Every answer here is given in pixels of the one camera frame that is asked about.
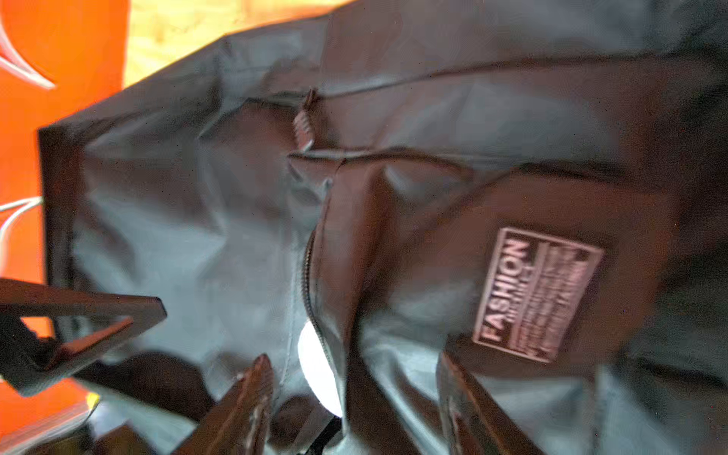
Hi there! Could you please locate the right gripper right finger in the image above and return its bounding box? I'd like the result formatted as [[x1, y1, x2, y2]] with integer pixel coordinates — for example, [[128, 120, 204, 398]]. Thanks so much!
[[436, 352, 542, 455]]

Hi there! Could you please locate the black student backpack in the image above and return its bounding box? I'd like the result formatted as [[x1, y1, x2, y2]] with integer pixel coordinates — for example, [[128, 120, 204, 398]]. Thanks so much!
[[39, 1, 727, 454]]

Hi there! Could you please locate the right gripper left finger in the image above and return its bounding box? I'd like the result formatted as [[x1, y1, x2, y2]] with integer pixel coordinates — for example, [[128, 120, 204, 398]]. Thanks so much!
[[174, 355, 274, 454]]

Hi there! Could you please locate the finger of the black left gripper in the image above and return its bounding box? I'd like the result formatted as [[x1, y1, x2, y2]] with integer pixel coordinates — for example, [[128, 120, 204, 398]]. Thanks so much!
[[1, 279, 167, 397]]

